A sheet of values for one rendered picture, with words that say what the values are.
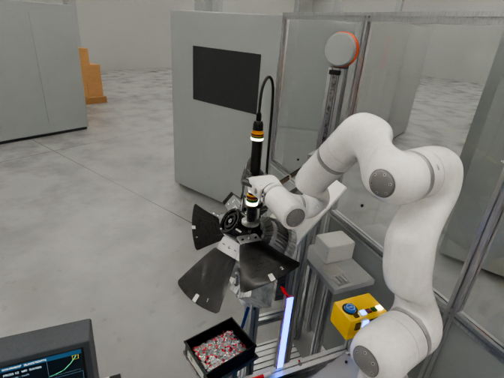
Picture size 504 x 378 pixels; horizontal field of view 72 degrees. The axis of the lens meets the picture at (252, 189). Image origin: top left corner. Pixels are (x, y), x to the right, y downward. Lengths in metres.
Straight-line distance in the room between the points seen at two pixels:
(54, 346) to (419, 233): 0.84
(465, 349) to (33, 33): 6.46
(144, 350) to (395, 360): 1.97
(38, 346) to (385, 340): 0.78
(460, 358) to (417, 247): 1.00
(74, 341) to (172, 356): 1.58
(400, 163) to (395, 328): 0.37
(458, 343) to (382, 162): 1.14
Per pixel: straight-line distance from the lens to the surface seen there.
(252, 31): 3.43
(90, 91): 9.40
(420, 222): 0.77
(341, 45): 1.79
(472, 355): 1.67
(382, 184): 0.66
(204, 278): 1.47
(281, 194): 1.05
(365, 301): 1.39
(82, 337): 0.99
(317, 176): 0.88
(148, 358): 2.54
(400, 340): 0.85
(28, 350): 1.01
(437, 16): 1.61
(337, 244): 1.85
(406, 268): 0.78
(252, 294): 1.41
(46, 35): 6.75
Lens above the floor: 1.95
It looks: 25 degrees down
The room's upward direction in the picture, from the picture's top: 4 degrees clockwise
